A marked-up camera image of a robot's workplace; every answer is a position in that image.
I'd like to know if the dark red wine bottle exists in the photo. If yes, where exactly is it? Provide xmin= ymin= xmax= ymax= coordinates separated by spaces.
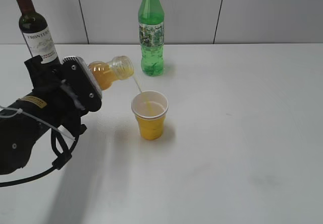
xmin=16 ymin=0 xmax=60 ymax=65

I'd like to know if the green plastic soda bottle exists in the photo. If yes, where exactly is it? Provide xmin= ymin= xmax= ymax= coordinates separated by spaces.
xmin=138 ymin=0 xmax=165 ymax=76

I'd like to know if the yellow paper cup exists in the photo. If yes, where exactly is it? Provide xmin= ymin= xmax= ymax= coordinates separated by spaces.
xmin=131 ymin=90 xmax=169 ymax=140

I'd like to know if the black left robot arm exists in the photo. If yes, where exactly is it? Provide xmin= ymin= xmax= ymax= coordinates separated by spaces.
xmin=1 ymin=55 xmax=102 ymax=187

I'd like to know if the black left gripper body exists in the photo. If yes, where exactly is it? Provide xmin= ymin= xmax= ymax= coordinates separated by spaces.
xmin=24 ymin=56 xmax=87 ymax=140

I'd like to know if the orange juice bottle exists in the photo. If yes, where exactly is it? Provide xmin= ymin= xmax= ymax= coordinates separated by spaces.
xmin=88 ymin=55 xmax=134 ymax=90

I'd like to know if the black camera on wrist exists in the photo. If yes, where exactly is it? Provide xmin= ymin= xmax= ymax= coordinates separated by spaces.
xmin=62 ymin=56 xmax=102 ymax=112

